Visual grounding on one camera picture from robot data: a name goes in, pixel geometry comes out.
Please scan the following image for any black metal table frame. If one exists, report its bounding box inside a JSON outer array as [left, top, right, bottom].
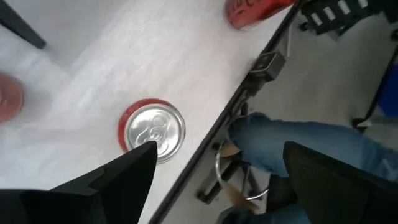
[[148, 0, 304, 224]]

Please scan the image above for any red Coca-Cola can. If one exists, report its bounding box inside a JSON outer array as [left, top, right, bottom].
[[225, 0, 300, 31]]

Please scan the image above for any person's leg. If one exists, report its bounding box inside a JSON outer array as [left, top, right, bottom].
[[228, 111, 398, 184]]

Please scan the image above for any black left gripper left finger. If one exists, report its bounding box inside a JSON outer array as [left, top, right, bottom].
[[0, 140, 159, 224]]

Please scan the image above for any black table-level camera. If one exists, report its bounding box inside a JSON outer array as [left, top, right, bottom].
[[248, 51, 287, 82]]

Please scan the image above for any blue container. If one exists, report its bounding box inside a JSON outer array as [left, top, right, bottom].
[[378, 62, 398, 118]]

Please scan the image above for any black power strip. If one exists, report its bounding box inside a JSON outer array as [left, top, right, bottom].
[[300, 0, 398, 37]]

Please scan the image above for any red can with blue band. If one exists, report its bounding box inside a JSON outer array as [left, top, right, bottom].
[[117, 98, 187, 165], [0, 73, 25, 124]]

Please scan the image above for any black stand leg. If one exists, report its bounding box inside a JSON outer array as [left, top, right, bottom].
[[351, 46, 398, 131]]

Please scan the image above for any wooden stool with metal ring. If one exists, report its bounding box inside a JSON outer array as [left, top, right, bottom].
[[214, 141, 270, 215]]

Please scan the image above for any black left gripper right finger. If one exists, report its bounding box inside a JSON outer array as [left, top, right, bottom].
[[282, 141, 398, 224]]

